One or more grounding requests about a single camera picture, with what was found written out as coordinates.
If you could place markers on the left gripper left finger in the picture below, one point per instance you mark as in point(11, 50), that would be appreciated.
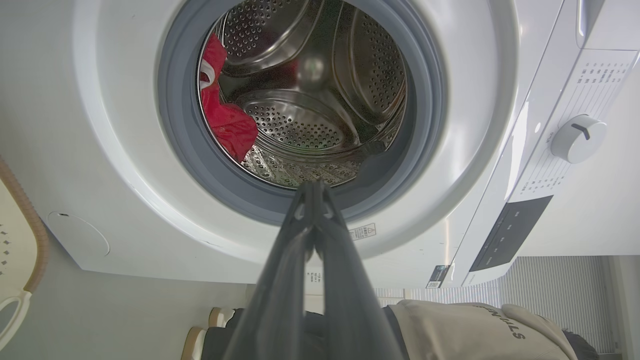
point(277, 300)

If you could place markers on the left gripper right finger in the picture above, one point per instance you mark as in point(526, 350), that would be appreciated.
point(350, 310)

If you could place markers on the red jersey garment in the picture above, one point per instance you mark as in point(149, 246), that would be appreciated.
point(227, 125)

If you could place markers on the black washer display panel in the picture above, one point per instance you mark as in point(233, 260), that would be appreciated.
point(510, 232)

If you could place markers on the stainless steel washing machine drum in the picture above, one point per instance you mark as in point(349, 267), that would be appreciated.
point(305, 115)

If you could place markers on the cream perforated laundry basket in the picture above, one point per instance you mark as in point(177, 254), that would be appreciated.
point(15, 240)

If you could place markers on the white text sticker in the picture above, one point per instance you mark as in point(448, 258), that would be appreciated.
point(314, 280)

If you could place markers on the tan white shoe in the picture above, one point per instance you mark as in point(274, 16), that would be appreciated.
point(192, 345)
point(220, 317)

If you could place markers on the grey warning sticker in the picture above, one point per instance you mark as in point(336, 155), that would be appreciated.
point(362, 232)

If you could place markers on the small black corner label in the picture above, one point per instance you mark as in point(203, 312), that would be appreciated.
point(438, 276)

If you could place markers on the person in beige hoodie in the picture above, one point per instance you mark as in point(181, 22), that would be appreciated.
point(465, 332)

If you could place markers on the grey rubber door gasket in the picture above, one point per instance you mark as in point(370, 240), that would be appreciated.
point(182, 150)

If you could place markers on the round filter cover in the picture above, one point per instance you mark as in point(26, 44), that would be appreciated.
point(80, 235)

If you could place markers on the white front-load washing machine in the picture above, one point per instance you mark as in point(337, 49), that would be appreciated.
point(125, 150)

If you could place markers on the white program dial knob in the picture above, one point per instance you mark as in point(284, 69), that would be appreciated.
point(577, 140)

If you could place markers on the white detergent drawer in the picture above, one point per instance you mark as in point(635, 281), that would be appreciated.
point(610, 22)

